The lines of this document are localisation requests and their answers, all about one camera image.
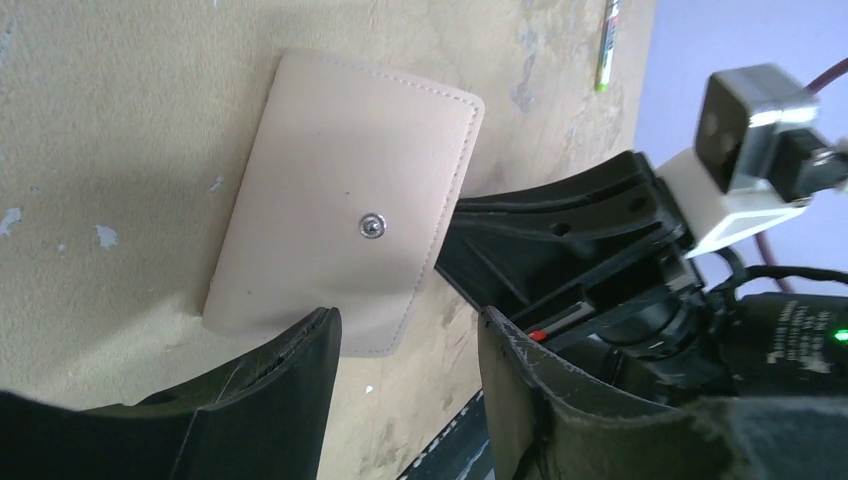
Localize beige leather card holder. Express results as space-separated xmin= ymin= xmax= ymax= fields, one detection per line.
xmin=202 ymin=48 xmax=485 ymax=357

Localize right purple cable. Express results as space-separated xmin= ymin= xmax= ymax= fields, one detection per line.
xmin=755 ymin=58 xmax=848 ymax=293

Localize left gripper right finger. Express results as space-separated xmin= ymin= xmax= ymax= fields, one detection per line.
xmin=478 ymin=307 xmax=847 ymax=479

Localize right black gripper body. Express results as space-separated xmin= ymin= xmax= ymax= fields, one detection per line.
xmin=549 ymin=264 xmax=847 ymax=406

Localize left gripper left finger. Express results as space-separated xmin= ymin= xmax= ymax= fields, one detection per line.
xmin=1 ymin=308 xmax=342 ymax=479

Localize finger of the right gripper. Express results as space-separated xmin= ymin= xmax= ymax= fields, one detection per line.
xmin=436 ymin=151 xmax=696 ymax=342

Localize white green pen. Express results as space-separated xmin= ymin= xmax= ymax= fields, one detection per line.
xmin=595 ymin=0 xmax=620 ymax=92

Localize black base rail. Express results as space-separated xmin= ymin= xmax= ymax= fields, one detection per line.
xmin=398 ymin=391 xmax=495 ymax=480

